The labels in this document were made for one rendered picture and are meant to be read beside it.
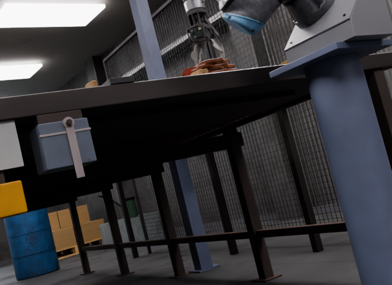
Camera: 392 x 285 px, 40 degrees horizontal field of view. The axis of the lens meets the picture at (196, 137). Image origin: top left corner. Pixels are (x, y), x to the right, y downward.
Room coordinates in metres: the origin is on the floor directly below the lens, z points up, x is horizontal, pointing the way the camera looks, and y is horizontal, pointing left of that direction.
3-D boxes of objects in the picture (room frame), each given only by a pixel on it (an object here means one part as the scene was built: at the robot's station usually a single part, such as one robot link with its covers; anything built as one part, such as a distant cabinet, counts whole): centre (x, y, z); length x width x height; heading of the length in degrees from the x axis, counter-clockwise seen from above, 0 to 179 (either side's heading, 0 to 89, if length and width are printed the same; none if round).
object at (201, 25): (1.96, -0.11, 1.15); 0.09 x 0.08 x 0.12; 155
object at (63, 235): (9.01, 2.54, 0.37); 1.27 x 0.91 x 0.75; 127
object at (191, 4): (1.97, -0.12, 1.23); 0.08 x 0.08 x 0.05
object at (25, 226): (6.79, 2.32, 0.41); 0.54 x 0.54 x 0.82
